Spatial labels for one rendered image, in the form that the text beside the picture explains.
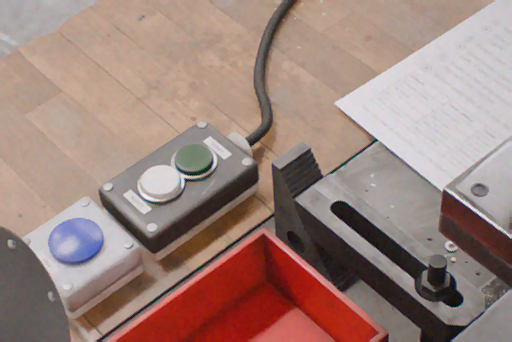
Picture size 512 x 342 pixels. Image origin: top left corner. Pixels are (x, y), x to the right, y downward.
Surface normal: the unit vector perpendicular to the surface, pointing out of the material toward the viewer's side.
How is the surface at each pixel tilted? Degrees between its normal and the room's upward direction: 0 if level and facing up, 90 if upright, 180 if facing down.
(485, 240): 90
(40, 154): 0
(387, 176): 0
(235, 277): 90
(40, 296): 64
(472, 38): 1
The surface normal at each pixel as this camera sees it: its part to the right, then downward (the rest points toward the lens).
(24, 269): 0.86, -0.39
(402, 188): -0.08, -0.64
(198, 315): 0.64, 0.55
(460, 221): -0.77, 0.53
